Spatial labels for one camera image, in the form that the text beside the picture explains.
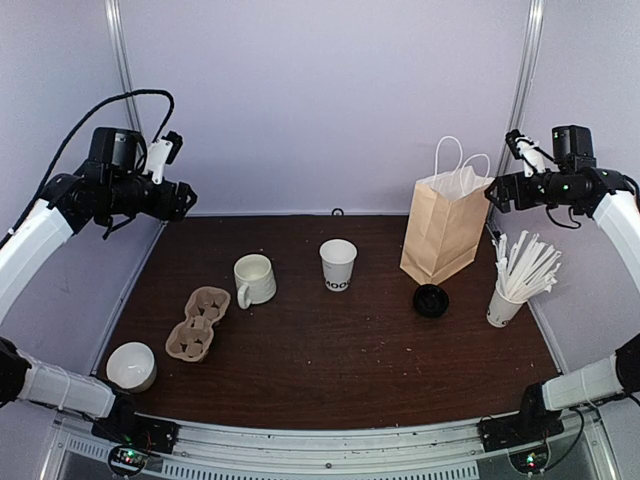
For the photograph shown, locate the white ceramic bowl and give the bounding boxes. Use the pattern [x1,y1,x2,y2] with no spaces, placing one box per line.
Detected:
[106,342,157,393]

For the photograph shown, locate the white paper coffee cup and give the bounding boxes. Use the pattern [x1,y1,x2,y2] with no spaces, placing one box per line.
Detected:
[319,238,358,292]

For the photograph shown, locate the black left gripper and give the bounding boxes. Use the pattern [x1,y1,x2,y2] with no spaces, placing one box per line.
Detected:
[105,169,197,222]

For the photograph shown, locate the right aluminium corner post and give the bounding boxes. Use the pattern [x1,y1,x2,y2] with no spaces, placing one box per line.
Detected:
[504,0,546,136]

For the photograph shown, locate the paper cup holding straws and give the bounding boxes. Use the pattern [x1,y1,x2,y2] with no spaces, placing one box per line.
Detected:
[486,287,523,328]

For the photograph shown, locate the brown cardboard cup carrier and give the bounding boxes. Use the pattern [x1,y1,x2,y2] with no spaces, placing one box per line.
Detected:
[165,286,231,363]

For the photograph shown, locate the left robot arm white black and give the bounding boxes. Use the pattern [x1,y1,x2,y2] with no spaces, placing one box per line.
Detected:
[1,127,197,444]

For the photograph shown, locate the aluminium corner post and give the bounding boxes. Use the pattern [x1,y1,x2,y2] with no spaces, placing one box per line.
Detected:
[104,0,142,131]
[504,0,546,136]

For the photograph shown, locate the left aluminium corner post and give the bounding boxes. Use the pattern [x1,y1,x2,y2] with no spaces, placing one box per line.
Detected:
[104,0,142,131]

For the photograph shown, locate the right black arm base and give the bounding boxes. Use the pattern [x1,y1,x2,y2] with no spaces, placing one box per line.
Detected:
[477,389,564,452]

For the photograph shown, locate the white ribbed ceramic mug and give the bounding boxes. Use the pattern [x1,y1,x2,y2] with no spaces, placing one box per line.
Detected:
[233,254,277,310]

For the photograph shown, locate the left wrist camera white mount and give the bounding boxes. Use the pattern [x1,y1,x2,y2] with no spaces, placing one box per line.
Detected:
[143,131,183,185]

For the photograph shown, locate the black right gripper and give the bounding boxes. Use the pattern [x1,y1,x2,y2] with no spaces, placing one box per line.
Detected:
[484,166,579,212]

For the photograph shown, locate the aluminium front rail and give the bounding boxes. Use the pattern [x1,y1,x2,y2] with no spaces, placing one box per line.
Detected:
[39,409,626,480]

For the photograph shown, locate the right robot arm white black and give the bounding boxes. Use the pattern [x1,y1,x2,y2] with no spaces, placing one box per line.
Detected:
[485,125,639,442]

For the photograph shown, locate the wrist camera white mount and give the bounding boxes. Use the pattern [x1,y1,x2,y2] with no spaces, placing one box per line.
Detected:
[505,129,546,177]
[143,131,183,185]

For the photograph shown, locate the bundle of white wrapped straws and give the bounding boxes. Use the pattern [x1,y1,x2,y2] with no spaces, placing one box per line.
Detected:
[492,230,562,303]

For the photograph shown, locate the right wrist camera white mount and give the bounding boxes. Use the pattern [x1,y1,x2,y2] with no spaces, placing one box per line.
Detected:
[505,129,546,177]

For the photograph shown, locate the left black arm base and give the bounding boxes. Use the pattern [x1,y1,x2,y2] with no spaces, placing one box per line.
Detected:
[85,395,179,454]

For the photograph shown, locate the brown paper bag white handles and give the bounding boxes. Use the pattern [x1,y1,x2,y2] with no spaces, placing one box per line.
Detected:
[400,135,493,285]

